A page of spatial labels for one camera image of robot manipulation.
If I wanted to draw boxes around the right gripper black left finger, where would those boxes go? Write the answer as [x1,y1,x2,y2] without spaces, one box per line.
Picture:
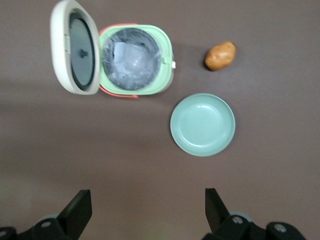
[17,189,93,240]

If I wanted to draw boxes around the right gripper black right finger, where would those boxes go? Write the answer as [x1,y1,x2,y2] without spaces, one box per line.
[201,187,262,240]

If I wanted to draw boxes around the cream rice cooker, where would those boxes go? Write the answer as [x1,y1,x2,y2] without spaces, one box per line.
[49,0,177,100]

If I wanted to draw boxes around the brown table cloth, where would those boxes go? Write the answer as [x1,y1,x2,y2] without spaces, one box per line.
[0,0,320,240]

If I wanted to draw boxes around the light green plate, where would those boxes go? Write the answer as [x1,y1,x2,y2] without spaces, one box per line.
[169,92,236,158]

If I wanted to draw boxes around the brown bread roll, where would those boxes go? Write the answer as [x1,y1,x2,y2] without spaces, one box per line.
[204,41,237,72]

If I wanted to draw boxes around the grey metal inner pot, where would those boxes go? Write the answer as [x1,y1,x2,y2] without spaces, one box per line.
[101,26,161,91]

